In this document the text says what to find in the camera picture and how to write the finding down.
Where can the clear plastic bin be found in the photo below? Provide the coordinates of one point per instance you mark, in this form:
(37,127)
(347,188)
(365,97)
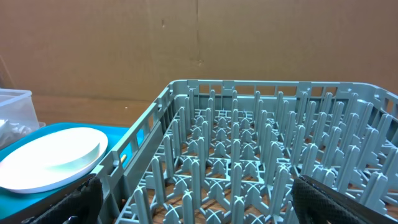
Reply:
(17,106)

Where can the grey dish rack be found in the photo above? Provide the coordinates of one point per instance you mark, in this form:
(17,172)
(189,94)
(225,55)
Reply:
(228,151)

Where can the cream bowl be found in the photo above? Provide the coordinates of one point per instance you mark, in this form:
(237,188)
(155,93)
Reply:
(73,154)

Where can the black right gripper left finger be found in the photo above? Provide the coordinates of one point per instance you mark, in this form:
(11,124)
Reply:
(83,205)

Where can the white napkin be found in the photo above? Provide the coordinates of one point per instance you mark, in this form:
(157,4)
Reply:
(11,132)

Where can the pink plate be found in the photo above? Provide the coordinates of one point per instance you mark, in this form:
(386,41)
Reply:
(23,171)

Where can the teal plastic tray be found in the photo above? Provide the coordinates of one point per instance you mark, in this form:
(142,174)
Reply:
(11,202)

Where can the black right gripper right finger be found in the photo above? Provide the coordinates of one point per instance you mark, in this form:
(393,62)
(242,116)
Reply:
(317,203)

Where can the wooden chopstick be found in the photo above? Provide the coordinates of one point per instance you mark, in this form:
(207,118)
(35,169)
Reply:
(123,158)

